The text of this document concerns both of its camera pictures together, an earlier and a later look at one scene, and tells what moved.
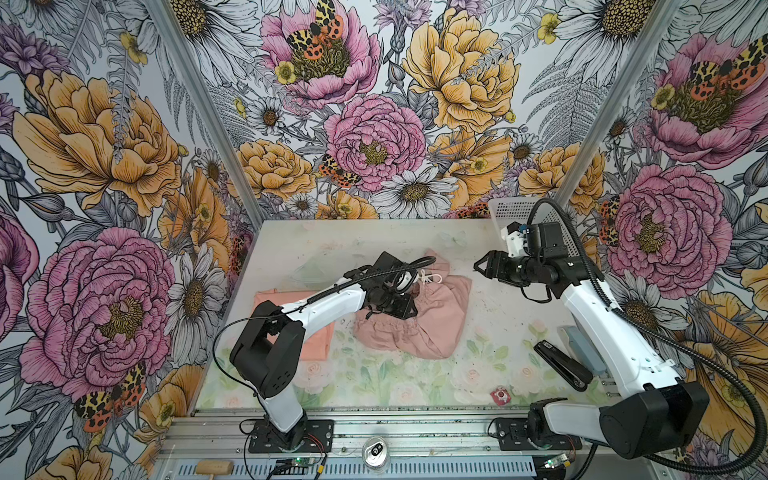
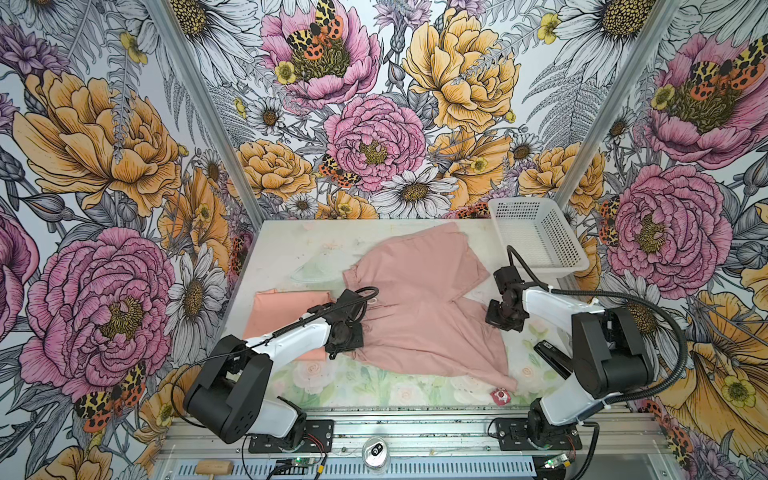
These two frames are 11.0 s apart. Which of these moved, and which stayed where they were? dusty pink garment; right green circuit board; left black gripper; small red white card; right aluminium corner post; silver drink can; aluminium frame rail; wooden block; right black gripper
Moved: dusty pink garment; left black gripper; right black gripper
Stayed: small red white card; aluminium frame rail; silver drink can; right green circuit board; wooden block; right aluminium corner post
